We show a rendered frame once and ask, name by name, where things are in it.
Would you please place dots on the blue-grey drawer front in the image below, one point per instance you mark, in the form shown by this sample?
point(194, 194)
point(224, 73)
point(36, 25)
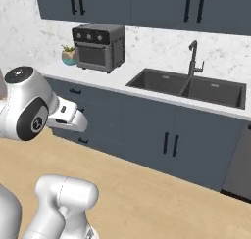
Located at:
point(104, 145)
point(101, 101)
point(104, 123)

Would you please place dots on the blue-grey base cupboard door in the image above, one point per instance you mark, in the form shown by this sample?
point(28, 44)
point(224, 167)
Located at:
point(147, 132)
point(206, 148)

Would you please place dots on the dark grey double sink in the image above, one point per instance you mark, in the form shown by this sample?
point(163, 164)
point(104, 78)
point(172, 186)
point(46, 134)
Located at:
point(196, 87)

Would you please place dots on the blue-grey wall cupboard door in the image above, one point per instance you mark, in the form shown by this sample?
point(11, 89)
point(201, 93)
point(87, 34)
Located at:
point(104, 4)
point(228, 9)
point(157, 6)
point(54, 3)

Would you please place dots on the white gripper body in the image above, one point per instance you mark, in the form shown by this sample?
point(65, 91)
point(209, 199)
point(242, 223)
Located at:
point(78, 122)

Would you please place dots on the small plant in teal pot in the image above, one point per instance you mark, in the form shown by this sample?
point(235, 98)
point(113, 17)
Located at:
point(68, 57)

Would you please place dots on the dark grey tap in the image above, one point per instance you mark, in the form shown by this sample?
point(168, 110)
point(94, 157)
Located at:
point(192, 58)

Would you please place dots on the dark grey toaster oven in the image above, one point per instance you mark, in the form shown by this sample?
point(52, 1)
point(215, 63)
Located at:
point(98, 47)

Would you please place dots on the grey dishwasher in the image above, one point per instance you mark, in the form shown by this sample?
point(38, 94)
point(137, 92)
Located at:
point(238, 164)

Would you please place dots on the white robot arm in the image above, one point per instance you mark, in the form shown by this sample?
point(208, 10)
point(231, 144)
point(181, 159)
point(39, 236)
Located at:
point(23, 102)

